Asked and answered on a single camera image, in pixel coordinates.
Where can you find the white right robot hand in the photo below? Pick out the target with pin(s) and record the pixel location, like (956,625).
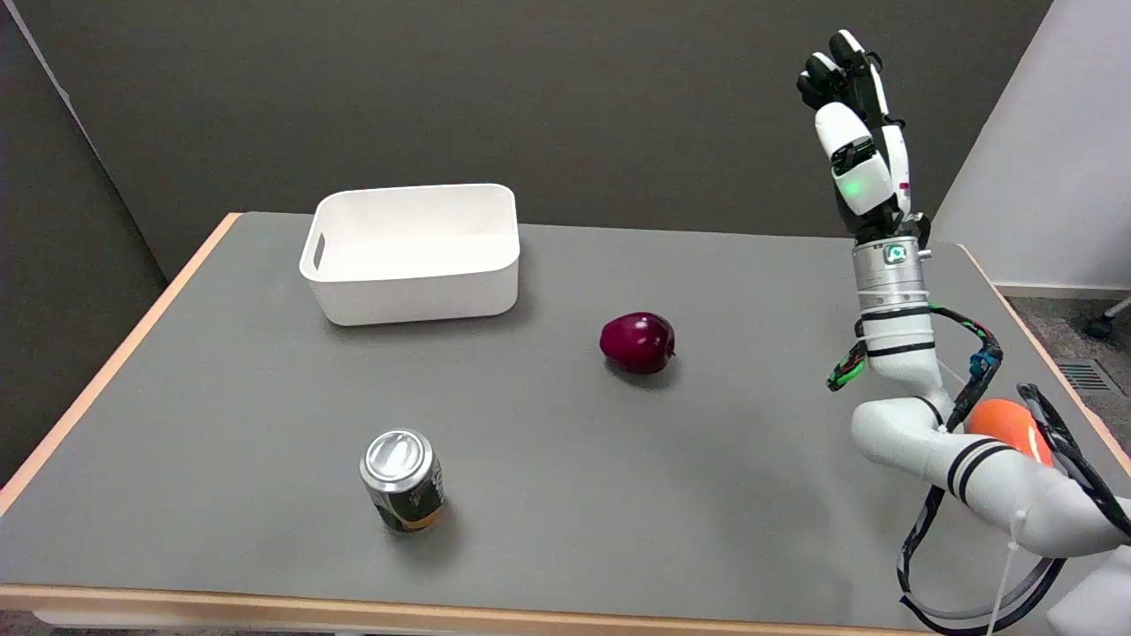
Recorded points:
(861,172)

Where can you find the black drink can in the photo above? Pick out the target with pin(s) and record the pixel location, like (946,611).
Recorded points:
(402,481)

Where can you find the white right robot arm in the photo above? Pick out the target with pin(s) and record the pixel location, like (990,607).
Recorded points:
(919,406)

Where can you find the dark red apple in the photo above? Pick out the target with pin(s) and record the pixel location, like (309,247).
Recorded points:
(637,342)

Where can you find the black chair caster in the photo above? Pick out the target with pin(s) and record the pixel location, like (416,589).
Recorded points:
(1104,323)

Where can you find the orange mango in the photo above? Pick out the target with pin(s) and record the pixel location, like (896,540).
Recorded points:
(1012,426)

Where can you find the floor vent grille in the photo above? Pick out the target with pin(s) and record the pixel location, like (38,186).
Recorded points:
(1085,376)

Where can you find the white plastic bin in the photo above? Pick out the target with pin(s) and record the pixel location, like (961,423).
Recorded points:
(411,252)

